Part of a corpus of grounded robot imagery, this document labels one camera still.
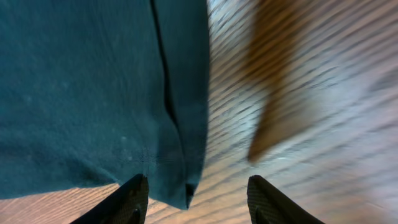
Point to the dark teal t-shirt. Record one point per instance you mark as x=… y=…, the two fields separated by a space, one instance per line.
x=94 y=92

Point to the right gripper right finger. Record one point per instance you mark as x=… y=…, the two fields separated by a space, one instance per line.
x=268 y=205

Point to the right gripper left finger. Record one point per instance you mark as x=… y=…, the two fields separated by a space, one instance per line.
x=127 y=205

